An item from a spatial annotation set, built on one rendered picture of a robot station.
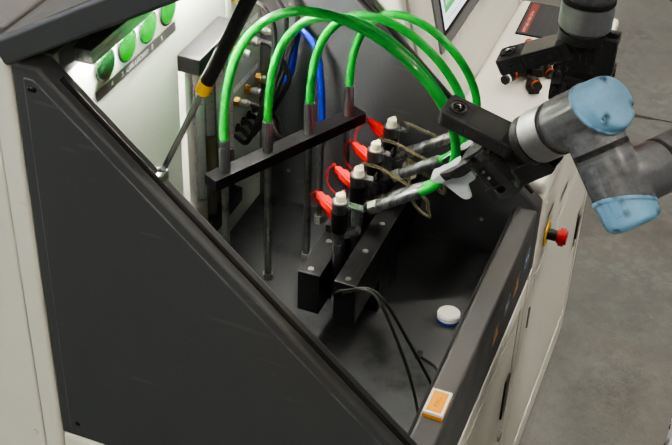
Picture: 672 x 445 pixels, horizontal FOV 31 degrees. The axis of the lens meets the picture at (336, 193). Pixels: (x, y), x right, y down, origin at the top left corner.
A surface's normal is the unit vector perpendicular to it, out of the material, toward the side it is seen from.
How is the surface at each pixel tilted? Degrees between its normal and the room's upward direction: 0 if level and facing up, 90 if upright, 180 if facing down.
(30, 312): 90
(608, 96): 45
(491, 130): 16
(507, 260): 0
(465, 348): 0
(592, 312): 0
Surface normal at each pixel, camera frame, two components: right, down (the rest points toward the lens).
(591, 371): 0.04, -0.81
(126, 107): 0.93, 0.24
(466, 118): 0.11, -0.63
